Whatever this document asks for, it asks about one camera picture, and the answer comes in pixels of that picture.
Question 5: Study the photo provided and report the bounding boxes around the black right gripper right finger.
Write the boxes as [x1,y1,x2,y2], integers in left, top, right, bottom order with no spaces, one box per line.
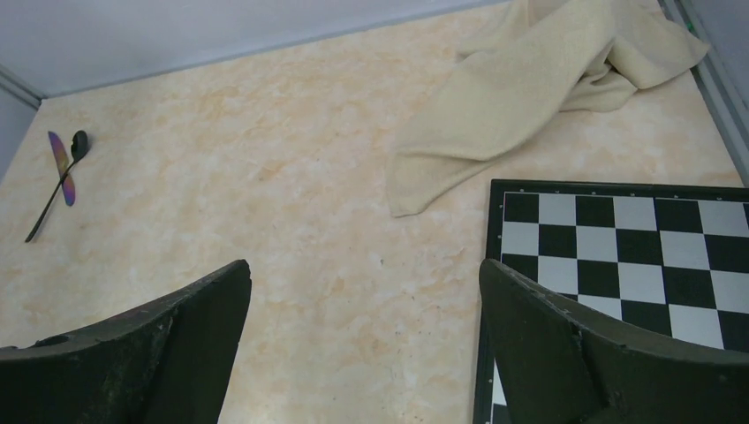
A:
[479,259,748,423]

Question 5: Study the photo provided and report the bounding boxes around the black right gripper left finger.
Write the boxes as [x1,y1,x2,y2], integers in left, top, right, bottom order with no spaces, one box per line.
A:
[1,260,252,423]

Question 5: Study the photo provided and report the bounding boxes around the cream cloth napkin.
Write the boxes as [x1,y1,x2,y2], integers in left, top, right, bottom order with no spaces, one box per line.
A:
[385,1,709,217]

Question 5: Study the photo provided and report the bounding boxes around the black white checkerboard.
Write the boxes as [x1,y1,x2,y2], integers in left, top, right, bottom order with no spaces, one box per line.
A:
[473,179,748,423]

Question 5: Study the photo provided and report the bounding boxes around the iridescent purple knife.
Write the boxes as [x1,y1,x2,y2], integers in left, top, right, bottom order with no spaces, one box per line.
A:
[48,131,76,207]

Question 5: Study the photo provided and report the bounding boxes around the black spoon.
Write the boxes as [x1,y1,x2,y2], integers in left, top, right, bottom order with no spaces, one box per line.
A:
[25,130,91,243]

